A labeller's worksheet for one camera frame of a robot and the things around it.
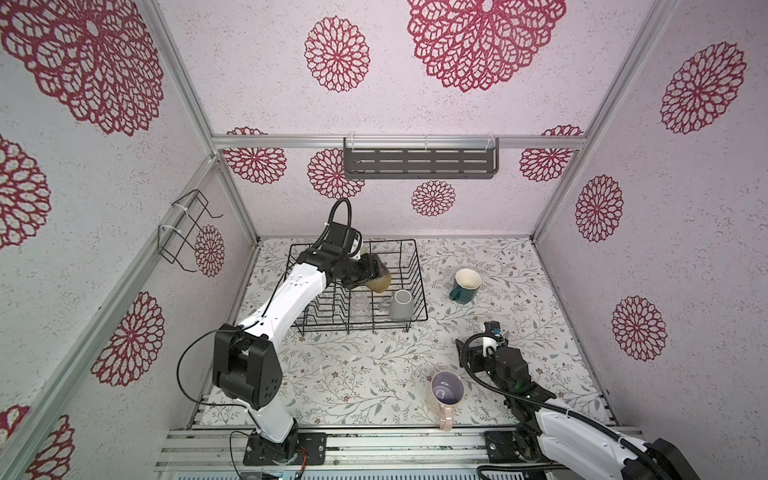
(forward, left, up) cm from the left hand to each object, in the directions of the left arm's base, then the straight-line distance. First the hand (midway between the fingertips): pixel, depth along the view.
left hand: (376, 278), depth 84 cm
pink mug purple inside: (-26, -19, -18) cm, 36 cm away
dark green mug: (+8, -30, -14) cm, 34 cm away
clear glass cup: (-1, +5, -12) cm, 13 cm away
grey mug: (-4, -7, -10) cm, 13 cm away
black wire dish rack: (-2, +12, -14) cm, 18 cm away
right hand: (-12, -27, -13) cm, 32 cm away
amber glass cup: (-3, -1, +1) cm, 3 cm away
